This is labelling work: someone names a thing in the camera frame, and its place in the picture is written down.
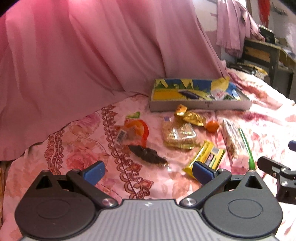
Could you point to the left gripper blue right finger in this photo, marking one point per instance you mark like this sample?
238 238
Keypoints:
212 183

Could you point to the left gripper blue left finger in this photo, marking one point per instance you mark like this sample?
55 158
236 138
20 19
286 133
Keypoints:
85 181

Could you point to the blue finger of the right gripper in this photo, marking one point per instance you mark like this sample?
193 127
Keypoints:
270 166
292 145

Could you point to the green sausage stick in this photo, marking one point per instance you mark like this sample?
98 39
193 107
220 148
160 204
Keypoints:
251 162

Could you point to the yellow snack bar pack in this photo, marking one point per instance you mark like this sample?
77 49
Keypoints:
209 154

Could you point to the clear nut bar pack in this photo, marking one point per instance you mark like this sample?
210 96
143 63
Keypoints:
235 146

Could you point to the small orange tangerine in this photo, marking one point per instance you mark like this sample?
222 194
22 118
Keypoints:
212 126

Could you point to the clear cracker pack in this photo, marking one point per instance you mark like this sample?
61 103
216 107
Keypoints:
178 133

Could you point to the orange clear snack bag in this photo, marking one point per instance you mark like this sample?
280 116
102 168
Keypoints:
134 131

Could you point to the dark dried meat snack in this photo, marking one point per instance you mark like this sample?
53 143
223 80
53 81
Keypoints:
147 154

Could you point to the gold foil wrapper snack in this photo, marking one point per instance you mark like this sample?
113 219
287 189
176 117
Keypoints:
189 116

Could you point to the white green seaweed snack pouch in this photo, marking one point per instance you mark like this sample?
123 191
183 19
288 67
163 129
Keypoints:
219 94

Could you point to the dark blue snack stick pack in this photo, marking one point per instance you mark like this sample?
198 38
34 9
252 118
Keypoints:
189 94

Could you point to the black wooden desk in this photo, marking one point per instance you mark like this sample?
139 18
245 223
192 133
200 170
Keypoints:
280 65

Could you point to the colourful cardboard tray box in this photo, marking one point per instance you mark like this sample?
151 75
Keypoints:
165 96

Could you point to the black box with number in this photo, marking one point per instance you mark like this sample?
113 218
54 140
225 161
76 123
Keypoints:
267 34

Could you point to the large pink curtain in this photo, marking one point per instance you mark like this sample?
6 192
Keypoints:
63 60

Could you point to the small purple curtain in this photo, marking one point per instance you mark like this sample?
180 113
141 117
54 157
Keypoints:
234 25

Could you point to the red hanging decoration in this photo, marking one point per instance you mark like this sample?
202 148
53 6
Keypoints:
264 11

